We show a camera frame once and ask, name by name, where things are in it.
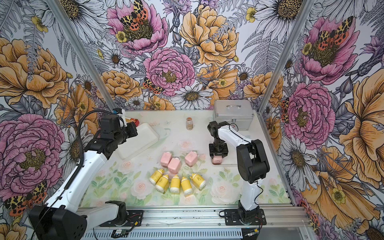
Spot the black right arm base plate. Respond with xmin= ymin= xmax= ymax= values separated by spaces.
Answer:
xmin=219 ymin=208 xmax=267 ymax=226

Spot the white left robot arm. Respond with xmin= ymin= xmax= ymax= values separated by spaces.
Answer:
xmin=29 ymin=112 xmax=138 ymax=240

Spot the white vented cable duct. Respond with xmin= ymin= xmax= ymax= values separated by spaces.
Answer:
xmin=82 ymin=228 xmax=243 ymax=240

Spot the aluminium front rail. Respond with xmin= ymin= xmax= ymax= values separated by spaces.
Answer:
xmin=74 ymin=205 xmax=310 ymax=230

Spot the silver aluminium first aid case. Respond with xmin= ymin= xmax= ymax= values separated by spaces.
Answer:
xmin=213 ymin=100 xmax=254 ymax=131

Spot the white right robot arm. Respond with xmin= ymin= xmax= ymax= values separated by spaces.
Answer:
xmin=207 ymin=121 xmax=270 ymax=226

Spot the red object behind left gripper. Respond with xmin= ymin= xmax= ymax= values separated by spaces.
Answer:
xmin=126 ymin=118 xmax=140 ymax=127

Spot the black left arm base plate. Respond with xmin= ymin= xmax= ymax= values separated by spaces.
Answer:
xmin=100 ymin=210 xmax=144 ymax=228

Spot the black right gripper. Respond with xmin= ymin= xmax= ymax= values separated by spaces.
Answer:
xmin=209 ymin=137 xmax=229 ymax=159

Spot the pink pencil sharpener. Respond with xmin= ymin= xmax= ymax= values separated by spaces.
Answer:
xmin=185 ymin=151 xmax=199 ymax=167
xmin=160 ymin=152 xmax=173 ymax=168
xmin=212 ymin=156 xmax=223 ymax=165
xmin=168 ymin=158 xmax=182 ymax=175

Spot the small clear glass bottle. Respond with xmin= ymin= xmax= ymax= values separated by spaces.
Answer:
xmin=186 ymin=117 xmax=194 ymax=130

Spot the white storage tray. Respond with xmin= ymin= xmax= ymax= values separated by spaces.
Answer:
xmin=221 ymin=139 xmax=251 ymax=165
xmin=116 ymin=123 xmax=159 ymax=160

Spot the white right storage tray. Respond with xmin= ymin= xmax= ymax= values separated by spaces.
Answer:
xmin=221 ymin=139 xmax=251 ymax=165

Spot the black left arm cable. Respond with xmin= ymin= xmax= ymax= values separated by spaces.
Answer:
xmin=29 ymin=109 xmax=121 ymax=240

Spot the white left storage tray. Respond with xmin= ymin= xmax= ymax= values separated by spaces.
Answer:
xmin=116 ymin=123 xmax=159 ymax=160

